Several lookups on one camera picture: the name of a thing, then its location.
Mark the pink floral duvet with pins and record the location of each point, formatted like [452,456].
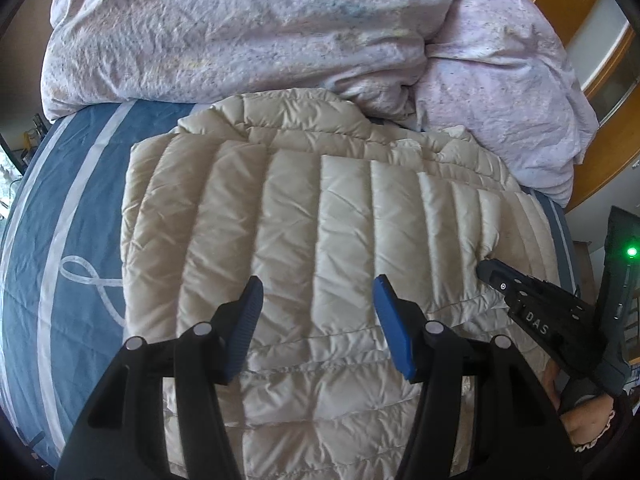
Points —
[240,30]

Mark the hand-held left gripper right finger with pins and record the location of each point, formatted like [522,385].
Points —
[391,321]

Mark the wooden wardrobe with glass door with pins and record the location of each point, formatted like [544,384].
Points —
[612,110]

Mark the dark clutter beside bed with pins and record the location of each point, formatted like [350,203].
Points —
[22,160]

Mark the person's right hand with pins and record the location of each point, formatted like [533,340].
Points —
[585,427]

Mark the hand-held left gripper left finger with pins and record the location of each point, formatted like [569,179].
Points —
[246,321]

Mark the blue striped bed sheet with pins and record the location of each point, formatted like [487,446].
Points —
[75,210]

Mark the wooden chair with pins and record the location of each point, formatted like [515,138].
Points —
[583,260]

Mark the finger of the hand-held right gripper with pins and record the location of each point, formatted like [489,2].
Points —
[497,276]

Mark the cream quilted down jacket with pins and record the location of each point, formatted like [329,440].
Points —
[310,200]

